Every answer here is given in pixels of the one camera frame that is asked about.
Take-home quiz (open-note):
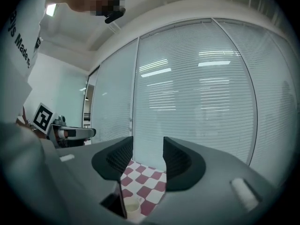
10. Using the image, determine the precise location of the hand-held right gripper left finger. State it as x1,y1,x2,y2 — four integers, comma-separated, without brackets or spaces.
0,122,134,225

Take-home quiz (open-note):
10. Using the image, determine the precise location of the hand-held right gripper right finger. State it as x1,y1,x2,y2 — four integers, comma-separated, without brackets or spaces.
140,136,285,225

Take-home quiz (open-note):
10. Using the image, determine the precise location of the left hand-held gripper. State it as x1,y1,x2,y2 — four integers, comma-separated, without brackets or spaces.
30,102,97,148

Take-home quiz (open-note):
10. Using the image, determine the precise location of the person's left hand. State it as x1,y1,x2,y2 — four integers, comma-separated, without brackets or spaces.
16,106,38,134

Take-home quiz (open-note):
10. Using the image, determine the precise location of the red white checkered tablecloth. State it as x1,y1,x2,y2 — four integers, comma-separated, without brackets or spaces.
119,159,167,222

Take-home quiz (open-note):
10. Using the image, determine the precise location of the person in white shirt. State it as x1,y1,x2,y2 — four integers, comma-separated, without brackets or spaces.
1,0,71,126

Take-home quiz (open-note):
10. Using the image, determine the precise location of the ceiling light panel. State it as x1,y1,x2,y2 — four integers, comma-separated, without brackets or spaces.
45,3,58,17

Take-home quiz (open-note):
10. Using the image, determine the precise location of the black head camera mount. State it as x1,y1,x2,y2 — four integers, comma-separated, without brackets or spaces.
104,7,126,24

